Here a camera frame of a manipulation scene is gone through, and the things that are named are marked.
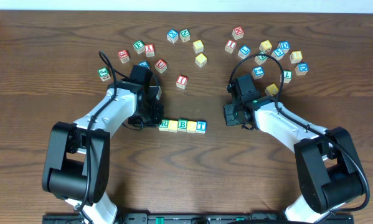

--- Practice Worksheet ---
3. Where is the green R block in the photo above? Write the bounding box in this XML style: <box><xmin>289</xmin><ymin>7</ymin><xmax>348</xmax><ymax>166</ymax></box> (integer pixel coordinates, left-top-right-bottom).
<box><xmin>158</xmin><ymin>119</ymin><xmax>169</xmax><ymax>131</ymax></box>

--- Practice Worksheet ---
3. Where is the yellow O block front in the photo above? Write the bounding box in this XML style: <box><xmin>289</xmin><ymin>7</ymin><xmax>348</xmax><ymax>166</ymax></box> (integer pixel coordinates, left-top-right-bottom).
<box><xmin>168</xmin><ymin>120</ymin><xmax>178</xmax><ymax>133</ymax></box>

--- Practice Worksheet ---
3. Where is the yellow o block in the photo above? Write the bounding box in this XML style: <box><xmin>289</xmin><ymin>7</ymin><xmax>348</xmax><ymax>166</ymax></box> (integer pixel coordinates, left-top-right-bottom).
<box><xmin>168</xmin><ymin>120</ymin><xmax>178</xmax><ymax>133</ymax></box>
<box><xmin>187</xmin><ymin>121</ymin><xmax>197</xmax><ymax>133</ymax></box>

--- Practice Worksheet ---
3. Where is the green B block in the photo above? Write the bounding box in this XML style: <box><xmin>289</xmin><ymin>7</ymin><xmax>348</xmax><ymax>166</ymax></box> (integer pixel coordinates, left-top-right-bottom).
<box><xmin>177</xmin><ymin>119</ymin><xmax>188</xmax><ymax>132</ymax></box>

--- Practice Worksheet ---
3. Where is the blue T block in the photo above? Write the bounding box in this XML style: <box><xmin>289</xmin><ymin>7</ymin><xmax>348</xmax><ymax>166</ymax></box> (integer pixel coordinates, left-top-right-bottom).
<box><xmin>196</xmin><ymin>121</ymin><xmax>207</xmax><ymax>134</ymax></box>

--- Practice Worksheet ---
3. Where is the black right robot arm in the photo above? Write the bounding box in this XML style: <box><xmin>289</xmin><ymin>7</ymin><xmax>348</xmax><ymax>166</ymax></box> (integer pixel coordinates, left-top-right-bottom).
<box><xmin>224</xmin><ymin>75</ymin><xmax>370</xmax><ymax>223</ymax></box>

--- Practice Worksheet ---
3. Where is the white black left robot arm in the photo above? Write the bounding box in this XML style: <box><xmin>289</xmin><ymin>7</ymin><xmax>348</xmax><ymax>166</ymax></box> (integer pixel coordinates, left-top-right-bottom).
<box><xmin>42</xmin><ymin>80</ymin><xmax>163</xmax><ymax>223</ymax></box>

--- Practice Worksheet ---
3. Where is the yellow K block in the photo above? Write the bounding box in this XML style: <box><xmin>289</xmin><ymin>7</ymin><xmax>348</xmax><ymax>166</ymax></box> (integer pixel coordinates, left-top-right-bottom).
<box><xmin>265</xmin><ymin>83</ymin><xmax>279</xmax><ymax>96</ymax></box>

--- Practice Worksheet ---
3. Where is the blue 2 block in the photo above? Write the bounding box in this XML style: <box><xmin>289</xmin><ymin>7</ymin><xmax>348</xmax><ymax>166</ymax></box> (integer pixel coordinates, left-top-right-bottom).
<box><xmin>252</xmin><ymin>67</ymin><xmax>265</xmax><ymax>80</ymax></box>

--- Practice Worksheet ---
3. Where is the red I block left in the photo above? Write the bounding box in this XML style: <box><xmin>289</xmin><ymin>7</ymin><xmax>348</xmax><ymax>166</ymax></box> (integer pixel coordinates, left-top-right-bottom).
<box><xmin>176</xmin><ymin>75</ymin><xmax>188</xmax><ymax>89</ymax></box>

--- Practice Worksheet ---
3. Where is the red i block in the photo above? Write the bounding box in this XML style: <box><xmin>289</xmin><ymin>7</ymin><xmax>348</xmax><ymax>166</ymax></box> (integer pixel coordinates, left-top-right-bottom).
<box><xmin>225</xmin><ymin>40</ymin><xmax>237</xmax><ymax>54</ymax></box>
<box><xmin>176</xmin><ymin>75</ymin><xmax>188</xmax><ymax>89</ymax></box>

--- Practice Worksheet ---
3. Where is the red U block middle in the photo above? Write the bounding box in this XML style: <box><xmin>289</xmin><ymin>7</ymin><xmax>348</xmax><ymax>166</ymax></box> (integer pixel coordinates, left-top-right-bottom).
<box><xmin>154</xmin><ymin>59</ymin><xmax>168</xmax><ymax>73</ymax></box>

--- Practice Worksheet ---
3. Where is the blue P block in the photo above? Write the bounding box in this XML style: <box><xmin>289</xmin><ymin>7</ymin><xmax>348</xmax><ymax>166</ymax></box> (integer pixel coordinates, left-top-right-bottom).
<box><xmin>139</xmin><ymin>61</ymin><xmax>150</xmax><ymax>69</ymax></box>

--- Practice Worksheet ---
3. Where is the green Z block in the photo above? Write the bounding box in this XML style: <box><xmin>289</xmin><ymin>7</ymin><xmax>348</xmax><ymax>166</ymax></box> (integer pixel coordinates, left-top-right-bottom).
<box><xmin>255</xmin><ymin>52</ymin><xmax>267</xmax><ymax>65</ymax></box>

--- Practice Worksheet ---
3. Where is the green J block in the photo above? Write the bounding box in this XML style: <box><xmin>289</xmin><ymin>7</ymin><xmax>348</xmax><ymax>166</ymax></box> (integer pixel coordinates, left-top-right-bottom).
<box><xmin>98</xmin><ymin>67</ymin><xmax>111</xmax><ymax>82</ymax></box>

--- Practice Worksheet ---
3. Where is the green 7 block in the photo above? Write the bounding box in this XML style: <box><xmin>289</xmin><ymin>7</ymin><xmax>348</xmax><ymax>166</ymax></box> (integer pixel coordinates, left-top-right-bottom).
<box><xmin>280</xmin><ymin>70</ymin><xmax>293</xmax><ymax>83</ymax></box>

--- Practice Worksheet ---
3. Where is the red G block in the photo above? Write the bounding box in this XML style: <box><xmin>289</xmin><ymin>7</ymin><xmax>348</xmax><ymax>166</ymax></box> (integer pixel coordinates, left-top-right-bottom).
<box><xmin>118</xmin><ymin>50</ymin><xmax>130</xmax><ymax>63</ymax></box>

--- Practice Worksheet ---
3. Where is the blue L block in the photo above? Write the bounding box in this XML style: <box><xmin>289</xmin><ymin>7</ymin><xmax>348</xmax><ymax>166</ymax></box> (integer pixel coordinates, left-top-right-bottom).
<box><xmin>238</xmin><ymin>45</ymin><xmax>251</xmax><ymax>59</ymax></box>

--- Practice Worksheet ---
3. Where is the red Y block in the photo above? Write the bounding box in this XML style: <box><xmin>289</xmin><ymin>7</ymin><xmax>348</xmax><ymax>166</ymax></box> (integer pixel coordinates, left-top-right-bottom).
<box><xmin>144</xmin><ymin>44</ymin><xmax>155</xmax><ymax>57</ymax></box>

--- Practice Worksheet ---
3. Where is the yellow block lower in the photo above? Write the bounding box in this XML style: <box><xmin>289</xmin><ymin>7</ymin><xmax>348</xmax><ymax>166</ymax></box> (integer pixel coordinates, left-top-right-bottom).
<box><xmin>195</xmin><ymin>53</ymin><xmax>207</xmax><ymax>67</ymax></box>

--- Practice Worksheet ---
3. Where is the green F block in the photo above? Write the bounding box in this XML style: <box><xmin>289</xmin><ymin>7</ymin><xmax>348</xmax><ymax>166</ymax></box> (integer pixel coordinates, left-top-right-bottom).
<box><xmin>133</xmin><ymin>40</ymin><xmax>145</xmax><ymax>54</ymax></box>

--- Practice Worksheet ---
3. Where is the red I block right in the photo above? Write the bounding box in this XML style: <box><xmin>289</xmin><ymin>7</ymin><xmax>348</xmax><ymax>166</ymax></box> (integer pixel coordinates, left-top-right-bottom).
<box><xmin>225</xmin><ymin>40</ymin><xmax>237</xmax><ymax>54</ymax></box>

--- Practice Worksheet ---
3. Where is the blue 5 block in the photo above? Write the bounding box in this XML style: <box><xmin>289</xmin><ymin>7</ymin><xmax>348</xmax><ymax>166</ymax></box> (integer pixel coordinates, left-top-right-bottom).
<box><xmin>271</xmin><ymin>48</ymin><xmax>285</xmax><ymax>60</ymax></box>

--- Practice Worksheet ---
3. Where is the yellow block soccer side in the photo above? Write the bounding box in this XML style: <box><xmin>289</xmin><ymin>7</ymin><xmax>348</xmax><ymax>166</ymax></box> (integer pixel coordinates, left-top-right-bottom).
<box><xmin>259</xmin><ymin>40</ymin><xmax>272</xmax><ymax>53</ymax></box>

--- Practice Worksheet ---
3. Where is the blue D block right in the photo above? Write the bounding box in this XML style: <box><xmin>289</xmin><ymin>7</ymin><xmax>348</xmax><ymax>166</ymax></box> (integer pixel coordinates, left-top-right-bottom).
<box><xmin>295</xmin><ymin>63</ymin><xmax>309</xmax><ymax>76</ymax></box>

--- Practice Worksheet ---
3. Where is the blue d block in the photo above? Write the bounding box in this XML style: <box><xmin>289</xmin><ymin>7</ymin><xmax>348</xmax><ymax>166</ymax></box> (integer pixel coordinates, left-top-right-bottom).
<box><xmin>295</xmin><ymin>63</ymin><xmax>309</xmax><ymax>76</ymax></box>
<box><xmin>278</xmin><ymin>41</ymin><xmax>290</xmax><ymax>54</ymax></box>

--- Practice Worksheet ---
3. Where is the yellow block upper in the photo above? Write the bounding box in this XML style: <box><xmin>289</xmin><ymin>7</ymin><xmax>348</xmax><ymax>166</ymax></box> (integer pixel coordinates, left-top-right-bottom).
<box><xmin>192</xmin><ymin>40</ymin><xmax>204</xmax><ymax>54</ymax></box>

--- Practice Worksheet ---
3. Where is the yellow 8 block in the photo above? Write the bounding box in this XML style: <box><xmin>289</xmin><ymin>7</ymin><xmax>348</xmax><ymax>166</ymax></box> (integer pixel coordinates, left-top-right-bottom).
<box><xmin>290</xmin><ymin>51</ymin><xmax>303</xmax><ymax>64</ymax></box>

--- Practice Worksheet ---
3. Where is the blue X block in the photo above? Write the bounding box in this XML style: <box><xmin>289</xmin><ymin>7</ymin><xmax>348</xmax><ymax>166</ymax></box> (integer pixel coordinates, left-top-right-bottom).
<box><xmin>166</xmin><ymin>29</ymin><xmax>179</xmax><ymax>44</ymax></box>

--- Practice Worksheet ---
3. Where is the blue D block upper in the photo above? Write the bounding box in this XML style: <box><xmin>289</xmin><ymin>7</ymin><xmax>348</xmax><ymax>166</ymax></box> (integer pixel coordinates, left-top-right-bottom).
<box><xmin>278</xmin><ymin>41</ymin><xmax>290</xmax><ymax>54</ymax></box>

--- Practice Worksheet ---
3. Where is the red block top right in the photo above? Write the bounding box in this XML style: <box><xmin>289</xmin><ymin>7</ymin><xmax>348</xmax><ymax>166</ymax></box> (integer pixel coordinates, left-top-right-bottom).
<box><xmin>232</xmin><ymin>26</ymin><xmax>245</xmax><ymax>40</ymax></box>

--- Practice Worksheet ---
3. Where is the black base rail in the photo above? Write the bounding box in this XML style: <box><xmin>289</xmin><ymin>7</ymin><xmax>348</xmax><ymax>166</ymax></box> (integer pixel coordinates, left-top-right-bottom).
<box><xmin>42</xmin><ymin>213</ymin><xmax>354</xmax><ymax>224</ymax></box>

